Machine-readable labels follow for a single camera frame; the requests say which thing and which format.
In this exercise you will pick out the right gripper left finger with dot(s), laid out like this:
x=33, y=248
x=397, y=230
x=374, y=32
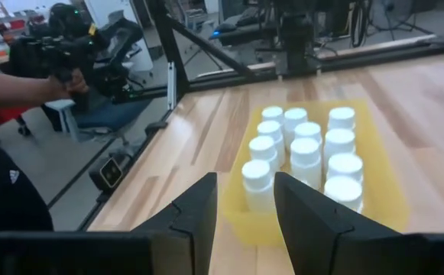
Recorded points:
x=183, y=237

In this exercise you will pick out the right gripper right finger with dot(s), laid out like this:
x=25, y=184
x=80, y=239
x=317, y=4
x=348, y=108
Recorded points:
x=321, y=237

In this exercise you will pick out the white plastic pill bottle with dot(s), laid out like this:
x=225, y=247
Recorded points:
x=344, y=191
x=263, y=149
x=308, y=131
x=342, y=117
x=345, y=166
x=305, y=153
x=295, y=117
x=339, y=141
x=273, y=114
x=270, y=130
x=257, y=181

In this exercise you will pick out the person's forearm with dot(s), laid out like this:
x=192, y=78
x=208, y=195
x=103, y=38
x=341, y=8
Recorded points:
x=15, y=89

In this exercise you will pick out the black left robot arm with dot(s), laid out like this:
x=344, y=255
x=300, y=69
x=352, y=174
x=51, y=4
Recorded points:
x=296, y=38

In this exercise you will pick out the yellow translucent plastic basket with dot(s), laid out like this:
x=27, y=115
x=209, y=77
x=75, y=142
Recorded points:
x=382, y=191

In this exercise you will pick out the black office chair blue seat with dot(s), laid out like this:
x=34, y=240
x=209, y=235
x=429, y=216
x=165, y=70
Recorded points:
x=111, y=114

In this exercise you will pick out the person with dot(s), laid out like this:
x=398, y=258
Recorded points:
x=4, y=191

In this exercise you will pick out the person's hand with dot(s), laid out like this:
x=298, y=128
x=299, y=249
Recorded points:
x=70, y=86

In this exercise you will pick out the black table-level camera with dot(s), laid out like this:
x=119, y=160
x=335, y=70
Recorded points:
x=111, y=172

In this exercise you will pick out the silver metal bracket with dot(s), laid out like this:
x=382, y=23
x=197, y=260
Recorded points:
x=172, y=88

